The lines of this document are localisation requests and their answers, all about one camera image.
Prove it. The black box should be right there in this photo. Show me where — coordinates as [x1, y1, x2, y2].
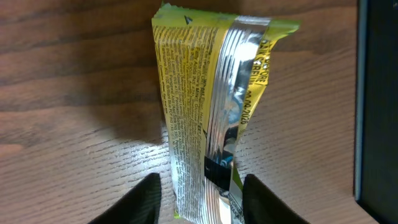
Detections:
[354, 0, 397, 223]

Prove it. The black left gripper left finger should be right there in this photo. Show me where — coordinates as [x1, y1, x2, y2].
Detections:
[88, 173, 162, 224]

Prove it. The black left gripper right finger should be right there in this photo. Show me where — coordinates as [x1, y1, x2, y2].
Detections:
[243, 174, 308, 224]

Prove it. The green yellow snack packet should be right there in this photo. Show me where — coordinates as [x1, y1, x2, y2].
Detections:
[152, 4, 300, 224]

